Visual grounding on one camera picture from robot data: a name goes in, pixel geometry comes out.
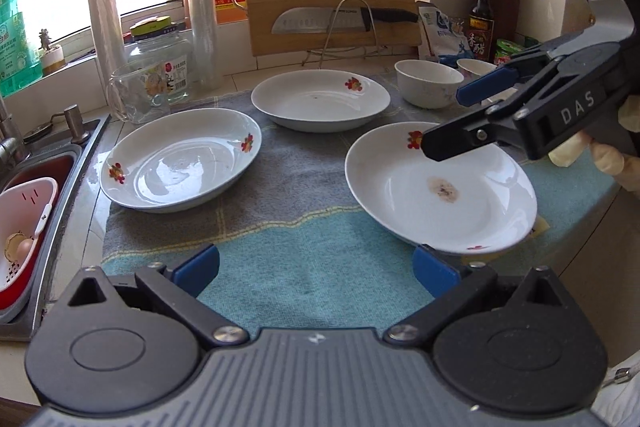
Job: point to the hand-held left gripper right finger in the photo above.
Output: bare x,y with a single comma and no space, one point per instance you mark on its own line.
435,269

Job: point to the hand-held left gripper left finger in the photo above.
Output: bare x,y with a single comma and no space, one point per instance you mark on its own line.
197,264

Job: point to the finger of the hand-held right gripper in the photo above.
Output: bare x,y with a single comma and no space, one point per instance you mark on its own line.
450,139
487,84

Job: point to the white floral plate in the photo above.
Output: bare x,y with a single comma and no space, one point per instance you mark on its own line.
175,167
400,202
310,99

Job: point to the person's right hand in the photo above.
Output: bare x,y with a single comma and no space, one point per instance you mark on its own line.
607,159

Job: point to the green-lidded sauce jar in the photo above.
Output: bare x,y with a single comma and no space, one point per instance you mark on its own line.
505,52

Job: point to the dark vinegar bottle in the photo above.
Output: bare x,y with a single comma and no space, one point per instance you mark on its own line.
481,22

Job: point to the white and blue salt bag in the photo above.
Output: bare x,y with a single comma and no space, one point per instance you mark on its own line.
442,32

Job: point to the dark red knife block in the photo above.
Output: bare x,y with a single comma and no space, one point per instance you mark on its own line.
507,7

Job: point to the grey and teal checked towel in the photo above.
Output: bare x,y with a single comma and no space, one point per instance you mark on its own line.
300,187

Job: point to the stainless steel sink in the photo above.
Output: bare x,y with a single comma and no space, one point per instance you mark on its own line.
85,147

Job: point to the clear glass mug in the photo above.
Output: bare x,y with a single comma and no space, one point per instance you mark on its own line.
140,102

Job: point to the brown egg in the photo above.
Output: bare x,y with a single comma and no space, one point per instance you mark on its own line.
22,248

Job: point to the metal soap dispenser pump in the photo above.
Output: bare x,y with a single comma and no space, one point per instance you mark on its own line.
77,127

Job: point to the pink colander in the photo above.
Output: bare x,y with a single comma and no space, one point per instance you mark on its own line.
25,202

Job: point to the red wash basin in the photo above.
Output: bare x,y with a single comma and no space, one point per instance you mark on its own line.
40,167

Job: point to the glass jar with green lid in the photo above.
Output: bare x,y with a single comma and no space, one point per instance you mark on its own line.
165,72

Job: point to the metal faucet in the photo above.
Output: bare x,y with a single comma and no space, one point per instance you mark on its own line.
7,142

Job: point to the small potted plant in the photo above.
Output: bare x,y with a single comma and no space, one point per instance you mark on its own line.
52,57

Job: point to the tall plastic wrap roll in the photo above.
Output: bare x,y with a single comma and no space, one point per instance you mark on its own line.
202,7

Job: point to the short plastic wrap roll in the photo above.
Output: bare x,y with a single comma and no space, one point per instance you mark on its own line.
105,22

